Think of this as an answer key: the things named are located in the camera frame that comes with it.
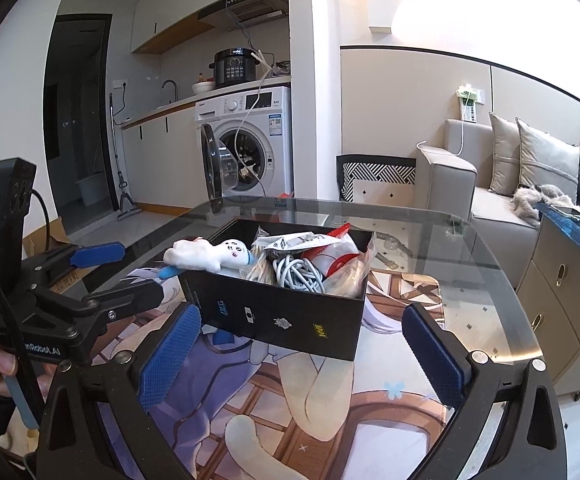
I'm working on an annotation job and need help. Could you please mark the white blue plush toy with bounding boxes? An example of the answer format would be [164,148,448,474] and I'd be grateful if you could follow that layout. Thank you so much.
[157,237,255,280]

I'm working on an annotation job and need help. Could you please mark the bagged white cable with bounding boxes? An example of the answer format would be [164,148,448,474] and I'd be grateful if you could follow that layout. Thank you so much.
[321,238,377,302]

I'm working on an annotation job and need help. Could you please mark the red white snack packet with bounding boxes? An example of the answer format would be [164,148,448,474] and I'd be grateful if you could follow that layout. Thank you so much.
[303,223,359,278]

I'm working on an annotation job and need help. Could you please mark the grey cable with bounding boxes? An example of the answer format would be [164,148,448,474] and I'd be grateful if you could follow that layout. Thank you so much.
[271,253,329,296]

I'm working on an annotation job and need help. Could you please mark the clear printed plastic bag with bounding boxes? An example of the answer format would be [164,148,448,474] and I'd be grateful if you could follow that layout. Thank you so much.
[253,232,340,254]

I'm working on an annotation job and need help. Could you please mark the floor mop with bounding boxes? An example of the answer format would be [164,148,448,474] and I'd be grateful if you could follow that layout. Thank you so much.
[108,93,142,221]

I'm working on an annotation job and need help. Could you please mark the brown cardboard box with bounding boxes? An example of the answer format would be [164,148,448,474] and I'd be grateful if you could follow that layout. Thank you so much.
[22,217,91,297]

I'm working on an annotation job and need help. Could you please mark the beige drawer cabinet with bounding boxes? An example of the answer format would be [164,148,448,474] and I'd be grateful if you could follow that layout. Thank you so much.
[517,218,580,394]

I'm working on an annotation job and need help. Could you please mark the black cardboard box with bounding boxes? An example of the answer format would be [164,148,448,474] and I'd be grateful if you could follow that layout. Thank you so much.
[179,229,375,361]

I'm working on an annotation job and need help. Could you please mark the white washing machine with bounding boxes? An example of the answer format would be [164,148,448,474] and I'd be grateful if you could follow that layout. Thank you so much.
[194,86,294,198]

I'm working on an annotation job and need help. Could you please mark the kitchen faucet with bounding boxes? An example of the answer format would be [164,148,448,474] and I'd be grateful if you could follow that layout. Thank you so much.
[161,79,178,104]

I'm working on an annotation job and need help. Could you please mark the grey furry cloth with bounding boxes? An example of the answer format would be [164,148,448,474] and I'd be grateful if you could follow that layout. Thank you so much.
[511,184,580,226]

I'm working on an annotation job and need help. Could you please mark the white bowl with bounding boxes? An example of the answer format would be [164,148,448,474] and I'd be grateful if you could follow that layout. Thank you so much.
[192,80,215,96]

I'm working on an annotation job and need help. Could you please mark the blue tray on cabinet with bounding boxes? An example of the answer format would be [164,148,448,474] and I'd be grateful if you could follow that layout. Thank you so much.
[535,203,580,247]

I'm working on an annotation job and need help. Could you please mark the black patterned chair back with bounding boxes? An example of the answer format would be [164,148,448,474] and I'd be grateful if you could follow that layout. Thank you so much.
[337,154,416,207]

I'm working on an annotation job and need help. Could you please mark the beige cushion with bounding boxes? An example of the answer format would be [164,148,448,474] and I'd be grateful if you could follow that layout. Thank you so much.
[490,112,520,196]

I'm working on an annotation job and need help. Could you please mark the black pressure cooker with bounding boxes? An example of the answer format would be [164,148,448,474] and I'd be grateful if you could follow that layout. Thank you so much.
[209,48,261,89]

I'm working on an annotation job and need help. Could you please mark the grey cushion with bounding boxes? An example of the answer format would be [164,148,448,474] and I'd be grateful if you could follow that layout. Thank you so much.
[516,118,580,202]

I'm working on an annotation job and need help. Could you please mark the grey range hood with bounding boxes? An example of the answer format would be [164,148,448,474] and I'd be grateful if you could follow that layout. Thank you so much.
[198,0,289,30]

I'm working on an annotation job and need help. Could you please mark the white wall power strip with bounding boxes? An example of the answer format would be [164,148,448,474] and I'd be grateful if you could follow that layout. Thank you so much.
[456,84,485,122]

